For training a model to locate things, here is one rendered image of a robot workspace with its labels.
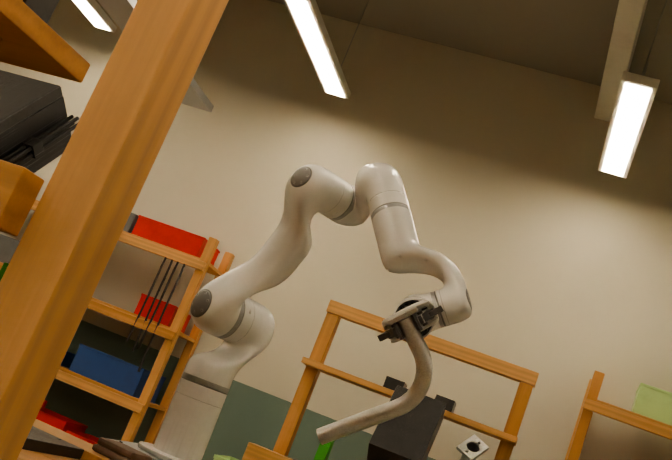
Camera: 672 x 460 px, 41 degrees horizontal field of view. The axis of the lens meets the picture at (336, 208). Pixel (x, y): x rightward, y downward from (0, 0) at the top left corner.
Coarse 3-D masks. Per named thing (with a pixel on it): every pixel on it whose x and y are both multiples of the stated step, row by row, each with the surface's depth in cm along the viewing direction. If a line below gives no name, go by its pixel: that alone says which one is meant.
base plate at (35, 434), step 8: (32, 432) 167; (40, 432) 172; (32, 440) 158; (40, 440) 160; (48, 440) 165; (56, 440) 170; (24, 448) 156; (32, 448) 158; (40, 448) 160; (48, 448) 162; (56, 448) 165; (64, 448) 167; (72, 448) 169; (80, 448) 172; (64, 456) 168; (72, 456) 170; (80, 456) 172
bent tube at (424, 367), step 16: (400, 320) 159; (416, 336) 158; (416, 352) 158; (416, 368) 159; (432, 368) 159; (416, 384) 158; (400, 400) 158; (416, 400) 158; (352, 416) 160; (368, 416) 158; (384, 416) 158; (320, 432) 160; (336, 432) 159; (352, 432) 159
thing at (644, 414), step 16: (592, 384) 623; (640, 384) 622; (592, 400) 616; (640, 400) 619; (656, 400) 616; (608, 416) 610; (624, 416) 609; (640, 416) 611; (656, 416) 613; (576, 432) 615; (656, 432) 602; (576, 448) 612
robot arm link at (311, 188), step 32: (288, 192) 212; (320, 192) 209; (352, 192) 217; (288, 224) 214; (256, 256) 218; (288, 256) 215; (224, 288) 215; (256, 288) 215; (192, 320) 217; (224, 320) 214
